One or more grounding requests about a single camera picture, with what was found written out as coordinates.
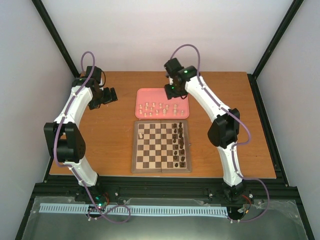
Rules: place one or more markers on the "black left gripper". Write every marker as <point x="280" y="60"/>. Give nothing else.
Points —
<point x="93" y="104"/>

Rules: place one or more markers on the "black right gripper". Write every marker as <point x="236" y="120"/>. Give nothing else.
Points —
<point x="170" y="95"/>

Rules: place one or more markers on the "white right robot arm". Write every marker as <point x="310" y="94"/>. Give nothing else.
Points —
<point x="225" y="126"/>

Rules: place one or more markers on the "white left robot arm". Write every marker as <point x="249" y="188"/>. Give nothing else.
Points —
<point x="64" y="140"/>

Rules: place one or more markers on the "dark chess king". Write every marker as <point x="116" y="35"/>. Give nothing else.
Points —
<point x="181" y="141"/>

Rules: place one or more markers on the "dark chess queen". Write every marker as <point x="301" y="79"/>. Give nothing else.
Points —
<point x="181" y="145"/>

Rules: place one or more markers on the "wooden chess board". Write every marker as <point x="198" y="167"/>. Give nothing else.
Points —
<point x="154" y="153"/>

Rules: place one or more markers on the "pink plastic tray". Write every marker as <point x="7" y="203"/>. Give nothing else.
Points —
<point x="158" y="95"/>

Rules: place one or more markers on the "left black corner post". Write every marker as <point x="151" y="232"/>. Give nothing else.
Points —
<point x="46" y="19"/>

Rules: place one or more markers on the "black aluminium frame rail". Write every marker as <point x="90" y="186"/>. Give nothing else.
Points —
<point x="208" y="190"/>

